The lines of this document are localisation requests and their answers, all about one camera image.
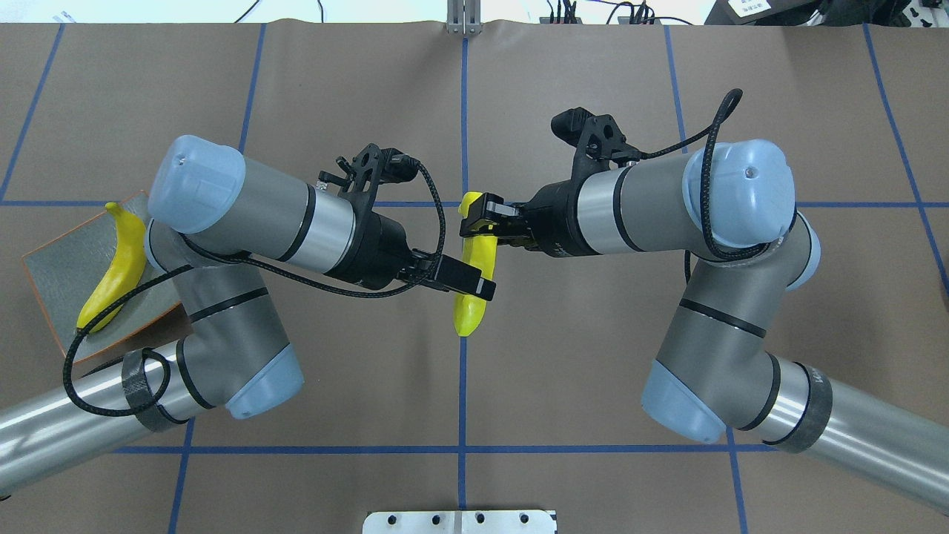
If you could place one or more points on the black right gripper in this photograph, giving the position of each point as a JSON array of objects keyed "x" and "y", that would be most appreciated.
[{"x": 554, "y": 216}]

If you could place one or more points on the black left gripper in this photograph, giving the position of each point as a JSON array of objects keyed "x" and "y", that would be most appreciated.
[{"x": 373, "y": 251}]

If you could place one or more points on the yellow banana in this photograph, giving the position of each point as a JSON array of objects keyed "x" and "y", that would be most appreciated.
[
  {"x": 124, "y": 271},
  {"x": 479, "y": 252}
]

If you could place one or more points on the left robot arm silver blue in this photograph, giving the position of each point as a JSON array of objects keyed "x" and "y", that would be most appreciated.
[{"x": 217, "y": 219}]

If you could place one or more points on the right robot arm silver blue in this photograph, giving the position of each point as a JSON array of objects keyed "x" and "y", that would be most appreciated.
[{"x": 734, "y": 208}]

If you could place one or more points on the white mounting plate with bolts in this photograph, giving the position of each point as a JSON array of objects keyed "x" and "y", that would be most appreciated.
[{"x": 462, "y": 521}]

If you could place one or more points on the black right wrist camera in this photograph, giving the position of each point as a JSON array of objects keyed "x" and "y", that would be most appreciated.
[{"x": 597, "y": 139}]

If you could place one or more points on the aluminium frame post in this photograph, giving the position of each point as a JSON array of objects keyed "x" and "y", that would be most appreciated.
[{"x": 464, "y": 18}]

